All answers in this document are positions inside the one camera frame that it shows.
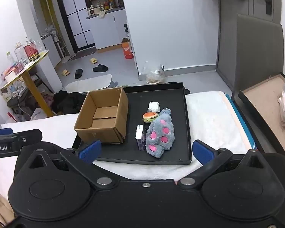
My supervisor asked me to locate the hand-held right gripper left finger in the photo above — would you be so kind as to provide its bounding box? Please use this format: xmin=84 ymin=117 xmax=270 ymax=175
xmin=14 ymin=140 xmax=114 ymax=187

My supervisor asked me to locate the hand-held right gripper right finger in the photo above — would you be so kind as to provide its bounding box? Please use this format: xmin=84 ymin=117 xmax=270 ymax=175
xmin=179 ymin=140 xmax=274 ymax=188

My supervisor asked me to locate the brown cardboard box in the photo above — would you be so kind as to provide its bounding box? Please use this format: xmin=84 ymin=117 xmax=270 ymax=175
xmin=74 ymin=87 xmax=129 ymax=145

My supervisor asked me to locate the black shallow tray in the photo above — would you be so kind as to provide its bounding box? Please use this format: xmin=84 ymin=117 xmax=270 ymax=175
xmin=71 ymin=83 xmax=193 ymax=166

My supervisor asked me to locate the grey pink-spotted plush paw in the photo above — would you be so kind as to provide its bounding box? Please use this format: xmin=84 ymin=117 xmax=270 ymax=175
xmin=145 ymin=108 xmax=176 ymax=159

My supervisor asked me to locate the purple white tissue packet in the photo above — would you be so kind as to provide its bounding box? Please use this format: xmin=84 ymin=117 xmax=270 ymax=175
xmin=135 ymin=124 xmax=146 ymax=151

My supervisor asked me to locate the burger plush toy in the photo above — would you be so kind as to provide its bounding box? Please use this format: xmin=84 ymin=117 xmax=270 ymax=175
xmin=142 ymin=112 xmax=159 ymax=123

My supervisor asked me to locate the white plastic bag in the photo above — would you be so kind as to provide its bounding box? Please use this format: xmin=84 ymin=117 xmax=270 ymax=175
xmin=30 ymin=108 xmax=48 ymax=120

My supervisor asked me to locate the white fluffy blanket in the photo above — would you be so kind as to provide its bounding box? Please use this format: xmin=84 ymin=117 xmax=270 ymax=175
xmin=0 ymin=91 xmax=254 ymax=182

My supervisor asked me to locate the yellow round table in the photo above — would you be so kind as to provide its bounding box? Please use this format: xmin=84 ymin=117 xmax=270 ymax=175
xmin=0 ymin=49 xmax=56 ymax=117

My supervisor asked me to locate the black clothes pile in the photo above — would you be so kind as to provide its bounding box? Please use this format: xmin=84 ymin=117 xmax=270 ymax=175
xmin=53 ymin=90 xmax=88 ymax=114

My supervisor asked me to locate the white flat box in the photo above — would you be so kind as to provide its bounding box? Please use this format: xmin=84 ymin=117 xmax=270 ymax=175
xmin=5 ymin=70 xmax=24 ymax=82

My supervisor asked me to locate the white floor mat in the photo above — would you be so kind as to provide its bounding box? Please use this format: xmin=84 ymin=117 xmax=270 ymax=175
xmin=66 ymin=74 xmax=112 ymax=93

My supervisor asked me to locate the clear plastic jar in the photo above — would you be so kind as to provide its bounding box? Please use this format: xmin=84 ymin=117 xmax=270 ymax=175
xmin=14 ymin=43 xmax=29 ymax=63

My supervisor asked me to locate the red box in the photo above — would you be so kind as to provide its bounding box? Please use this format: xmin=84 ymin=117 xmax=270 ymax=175
xmin=23 ymin=45 xmax=40 ymax=62

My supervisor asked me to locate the white standing fan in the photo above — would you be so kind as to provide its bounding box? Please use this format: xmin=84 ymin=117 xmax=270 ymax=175
xmin=46 ymin=25 xmax=72 ymax=63

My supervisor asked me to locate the clear plastic bag with food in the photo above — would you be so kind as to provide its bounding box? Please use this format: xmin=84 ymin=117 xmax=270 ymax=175
xmin=144 ymin=61 xmax=166 ymax=85

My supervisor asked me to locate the dark door mat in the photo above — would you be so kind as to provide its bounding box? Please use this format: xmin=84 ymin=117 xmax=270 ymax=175
xmin=70 ymin=47 xmax=97 ymax=61

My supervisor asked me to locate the orange cardboard box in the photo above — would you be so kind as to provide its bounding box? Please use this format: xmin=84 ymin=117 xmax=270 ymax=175
xmin=121 ymin=38 xmax=134 ymax=59

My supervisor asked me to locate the grey upholstered panel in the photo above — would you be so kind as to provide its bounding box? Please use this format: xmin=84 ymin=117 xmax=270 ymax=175
xmin=231 ymin=14 xmax=284 ymax=100

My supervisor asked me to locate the white kitchen cabinet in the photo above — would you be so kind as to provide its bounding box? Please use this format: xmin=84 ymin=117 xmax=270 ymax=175
xmin=85 ymin=7 xmax=128 ymax=50

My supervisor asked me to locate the grey door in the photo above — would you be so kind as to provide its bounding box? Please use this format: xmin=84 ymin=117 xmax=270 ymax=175
xmin=216 ymin=0 xmax=283 ymax=81

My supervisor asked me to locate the brown backed picture frame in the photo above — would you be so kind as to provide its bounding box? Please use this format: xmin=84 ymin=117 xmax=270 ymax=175
xmin=238 ymin=72 xmax=285 ymax=158

